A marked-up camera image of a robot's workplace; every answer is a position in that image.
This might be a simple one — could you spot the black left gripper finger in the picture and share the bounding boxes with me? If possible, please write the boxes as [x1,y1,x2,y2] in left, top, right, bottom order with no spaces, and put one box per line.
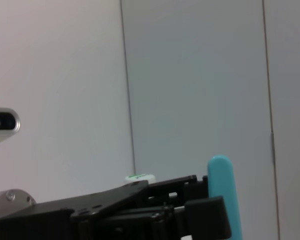
[99,195,233,240]
[148,174,210,209]

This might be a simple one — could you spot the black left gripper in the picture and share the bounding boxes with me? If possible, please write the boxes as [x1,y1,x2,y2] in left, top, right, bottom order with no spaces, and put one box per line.
[0,179,151,240]

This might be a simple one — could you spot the blue scissors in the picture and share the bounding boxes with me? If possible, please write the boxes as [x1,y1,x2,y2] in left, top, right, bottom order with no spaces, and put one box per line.
[206,154,244,240]

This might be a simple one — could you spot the clear green-label water bottle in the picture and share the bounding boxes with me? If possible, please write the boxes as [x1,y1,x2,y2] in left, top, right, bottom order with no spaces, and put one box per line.
[123,173,157,187]

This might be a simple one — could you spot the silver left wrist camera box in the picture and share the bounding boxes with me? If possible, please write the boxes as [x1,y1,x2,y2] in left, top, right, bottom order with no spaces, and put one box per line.
[0,107,21,161]

